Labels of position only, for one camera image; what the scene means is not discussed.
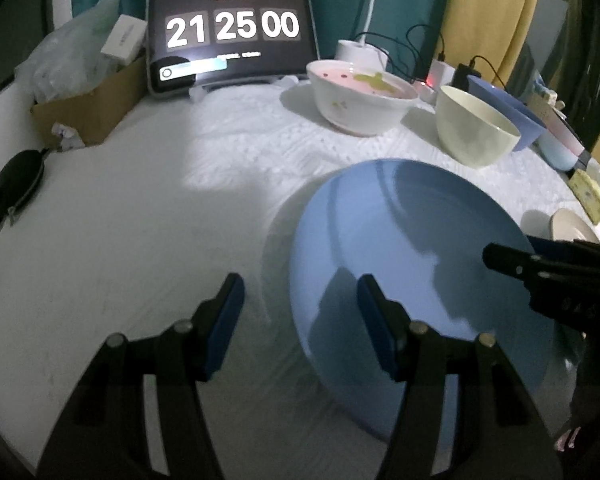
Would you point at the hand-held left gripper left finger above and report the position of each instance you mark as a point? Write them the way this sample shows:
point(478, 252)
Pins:
point(225, 325)

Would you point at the small white box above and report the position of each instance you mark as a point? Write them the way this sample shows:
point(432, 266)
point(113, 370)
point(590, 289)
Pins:
point(125, 39)

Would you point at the person's right hand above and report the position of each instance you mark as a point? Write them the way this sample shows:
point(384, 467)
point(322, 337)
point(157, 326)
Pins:
point(570, 437)

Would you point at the clear plastic bag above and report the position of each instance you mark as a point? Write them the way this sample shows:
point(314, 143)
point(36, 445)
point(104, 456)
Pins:
point(65, 55)

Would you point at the yellow tissue box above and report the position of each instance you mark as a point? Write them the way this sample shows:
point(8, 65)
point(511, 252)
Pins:
point(587, 195)

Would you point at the white bowl with pink inside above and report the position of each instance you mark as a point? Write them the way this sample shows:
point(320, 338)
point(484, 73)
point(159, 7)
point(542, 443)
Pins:
point(360, 102)

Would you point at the cardboard box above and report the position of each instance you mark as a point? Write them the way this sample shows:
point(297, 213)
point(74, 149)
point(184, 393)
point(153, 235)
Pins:
point(92, 105)

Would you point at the white power strip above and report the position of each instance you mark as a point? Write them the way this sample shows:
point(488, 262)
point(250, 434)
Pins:
point(425, 91)

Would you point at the black charger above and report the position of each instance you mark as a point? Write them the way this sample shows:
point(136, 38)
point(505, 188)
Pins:
point(464, 77)

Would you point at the cream bowl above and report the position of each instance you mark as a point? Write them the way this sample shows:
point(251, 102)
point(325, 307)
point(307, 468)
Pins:
point(472, 132)

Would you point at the white desk lamp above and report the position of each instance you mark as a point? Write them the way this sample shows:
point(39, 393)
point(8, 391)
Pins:
point(360, 55)

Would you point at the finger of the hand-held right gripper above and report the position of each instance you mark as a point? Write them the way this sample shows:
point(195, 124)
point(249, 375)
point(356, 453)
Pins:
point(545, 246)
point(570, 290)

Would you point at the white textured tablecloth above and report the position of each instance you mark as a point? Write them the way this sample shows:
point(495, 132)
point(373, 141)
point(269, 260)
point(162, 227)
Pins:
point(240, 150)

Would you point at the small pink bowl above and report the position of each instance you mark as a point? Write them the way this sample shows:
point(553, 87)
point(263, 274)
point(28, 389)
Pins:
point(562, 127)

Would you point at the tablet showing clock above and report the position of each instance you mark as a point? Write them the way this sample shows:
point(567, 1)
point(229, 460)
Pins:
point(230, 35)

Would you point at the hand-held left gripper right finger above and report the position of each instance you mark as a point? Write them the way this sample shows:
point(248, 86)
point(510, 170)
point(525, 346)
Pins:
point(380, 330)

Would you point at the periwinkle blue bowl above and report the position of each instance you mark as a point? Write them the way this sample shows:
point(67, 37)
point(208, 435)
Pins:
point(517, 110)

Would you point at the crumpled white paper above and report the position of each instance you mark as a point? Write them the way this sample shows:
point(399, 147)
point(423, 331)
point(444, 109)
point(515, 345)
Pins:
point(69, 136)

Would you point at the white charger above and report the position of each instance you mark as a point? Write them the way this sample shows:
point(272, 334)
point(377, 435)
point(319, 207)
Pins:
point(442, 71)

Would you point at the light blue plate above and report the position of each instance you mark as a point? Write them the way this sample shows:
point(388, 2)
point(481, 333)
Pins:
point(405, 240)

